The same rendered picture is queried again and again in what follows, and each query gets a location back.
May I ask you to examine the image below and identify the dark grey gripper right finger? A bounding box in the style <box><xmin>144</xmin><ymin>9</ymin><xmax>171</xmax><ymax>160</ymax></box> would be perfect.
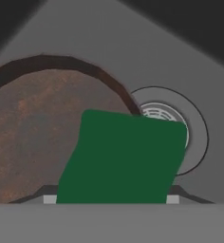
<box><xmin>165</xmin><ymin>184</ymin><xmax>215</xmax><ymax>205</ymax></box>

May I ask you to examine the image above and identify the grey sink basin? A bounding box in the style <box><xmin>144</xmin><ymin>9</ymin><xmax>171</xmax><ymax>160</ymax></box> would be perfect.
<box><xmin>0</xmin><ymin>0</ymin><xmax>224</xmax><ymax>205</ymax></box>

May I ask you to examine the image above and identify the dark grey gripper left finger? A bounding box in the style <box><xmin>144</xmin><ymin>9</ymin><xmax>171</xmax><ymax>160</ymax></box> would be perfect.
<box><xmin>9</xmin><ymin>184</ymin><xmax>59</xmax><ymax>205</ymax></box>

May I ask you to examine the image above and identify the round metal sink drain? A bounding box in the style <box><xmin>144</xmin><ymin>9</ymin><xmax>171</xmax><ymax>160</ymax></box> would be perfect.
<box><xmin>129</xmin><ymin>85</ymin><xmax>210</xmax><ymax>177</ymax></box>

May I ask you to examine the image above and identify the rusty brown pan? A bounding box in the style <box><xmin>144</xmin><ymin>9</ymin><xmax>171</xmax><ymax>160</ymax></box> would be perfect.
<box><xmin>0</xmin><ymin>54</ymin><xmax>144</xmax><ymax>205</ymax></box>

